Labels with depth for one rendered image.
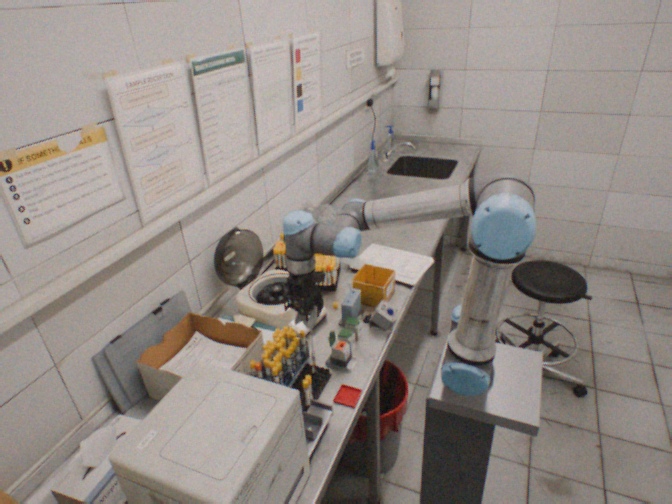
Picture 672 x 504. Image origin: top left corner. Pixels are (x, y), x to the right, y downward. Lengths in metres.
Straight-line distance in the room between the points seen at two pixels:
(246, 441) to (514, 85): 2.95
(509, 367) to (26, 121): 1.39
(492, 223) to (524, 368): 0.67
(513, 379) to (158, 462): 0.96
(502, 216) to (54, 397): 1.16
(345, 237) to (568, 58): 2.58
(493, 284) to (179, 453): 0.71
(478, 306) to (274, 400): 0.49
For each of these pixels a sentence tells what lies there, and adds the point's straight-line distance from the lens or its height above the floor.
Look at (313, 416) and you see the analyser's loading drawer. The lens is 1.28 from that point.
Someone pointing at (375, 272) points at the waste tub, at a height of 0.95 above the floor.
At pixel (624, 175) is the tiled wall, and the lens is 3.64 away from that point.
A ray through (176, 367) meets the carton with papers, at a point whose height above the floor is 0.94.
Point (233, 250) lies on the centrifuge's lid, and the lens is 1.75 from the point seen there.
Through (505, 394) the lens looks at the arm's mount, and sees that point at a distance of 1.41.
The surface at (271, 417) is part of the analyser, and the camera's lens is 0.99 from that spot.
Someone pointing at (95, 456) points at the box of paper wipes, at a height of 0.95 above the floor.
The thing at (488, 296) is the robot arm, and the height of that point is 1.33.
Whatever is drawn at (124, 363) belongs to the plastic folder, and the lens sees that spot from 1.50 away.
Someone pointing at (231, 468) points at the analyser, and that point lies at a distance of 0.94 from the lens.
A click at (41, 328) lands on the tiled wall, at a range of 1.32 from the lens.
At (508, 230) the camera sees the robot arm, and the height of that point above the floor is 1.51.
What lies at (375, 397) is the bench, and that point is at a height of 0.67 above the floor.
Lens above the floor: 1.92
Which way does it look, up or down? 30 degrees down
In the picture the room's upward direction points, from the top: 3 degrees counter-clockwise
